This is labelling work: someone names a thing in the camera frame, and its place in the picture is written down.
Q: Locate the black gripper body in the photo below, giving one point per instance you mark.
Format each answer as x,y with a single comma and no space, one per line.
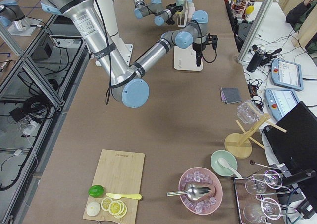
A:
197,47
171,11

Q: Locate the cream rabbit tray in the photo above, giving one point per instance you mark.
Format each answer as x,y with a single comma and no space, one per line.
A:
185,59

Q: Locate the green lime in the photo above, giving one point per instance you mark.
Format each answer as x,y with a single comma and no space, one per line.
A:
96,191

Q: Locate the white onion half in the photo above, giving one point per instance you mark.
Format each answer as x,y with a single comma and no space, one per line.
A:
93,208

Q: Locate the wooden cup tree stand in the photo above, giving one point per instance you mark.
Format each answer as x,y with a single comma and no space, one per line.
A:
239,144

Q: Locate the wooden cutting board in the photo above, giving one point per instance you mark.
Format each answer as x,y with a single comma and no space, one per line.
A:
119,172

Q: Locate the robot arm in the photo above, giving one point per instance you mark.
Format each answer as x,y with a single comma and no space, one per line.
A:
161,15
125,81

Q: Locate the clear glass jar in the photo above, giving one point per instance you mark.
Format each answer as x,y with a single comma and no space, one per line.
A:
248,112

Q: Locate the wine glass rack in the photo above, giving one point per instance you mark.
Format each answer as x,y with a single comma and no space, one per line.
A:
257,196

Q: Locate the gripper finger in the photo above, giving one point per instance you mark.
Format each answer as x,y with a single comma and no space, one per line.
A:
198,60

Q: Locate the white wire cup rack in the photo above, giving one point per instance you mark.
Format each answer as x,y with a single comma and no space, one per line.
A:
181,17

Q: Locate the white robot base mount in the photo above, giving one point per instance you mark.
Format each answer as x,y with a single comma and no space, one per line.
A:
109,17

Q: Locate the yellow plastic knife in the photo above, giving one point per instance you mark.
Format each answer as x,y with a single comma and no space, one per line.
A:
120,196

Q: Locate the white ceramic spoon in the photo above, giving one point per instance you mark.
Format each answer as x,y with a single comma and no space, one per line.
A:
224,163

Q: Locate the black laptop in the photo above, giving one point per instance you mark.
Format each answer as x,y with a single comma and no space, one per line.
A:
297,147

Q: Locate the cream plastic cup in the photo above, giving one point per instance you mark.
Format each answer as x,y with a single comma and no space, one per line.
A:
190,5

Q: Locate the blue teach pendant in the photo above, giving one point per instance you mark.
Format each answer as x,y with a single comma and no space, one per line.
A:
280,101
287,74

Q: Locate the black water bottle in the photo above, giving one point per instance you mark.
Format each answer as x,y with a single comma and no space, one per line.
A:
256,59

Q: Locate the grey folded cloth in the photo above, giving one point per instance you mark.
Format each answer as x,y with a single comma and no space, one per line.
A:
230,95

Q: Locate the green plastic cup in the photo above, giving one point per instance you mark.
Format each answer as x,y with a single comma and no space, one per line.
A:
179,3

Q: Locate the metal scoop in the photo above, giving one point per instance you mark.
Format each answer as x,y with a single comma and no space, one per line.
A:
195,191

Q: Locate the pink bowl with ice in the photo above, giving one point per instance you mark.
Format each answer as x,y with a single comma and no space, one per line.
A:
203,175

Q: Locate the lemon slices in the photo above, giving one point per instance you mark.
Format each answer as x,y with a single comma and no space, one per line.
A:
117,208

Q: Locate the pink plastic cup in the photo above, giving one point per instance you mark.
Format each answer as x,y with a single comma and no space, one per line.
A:
191,11

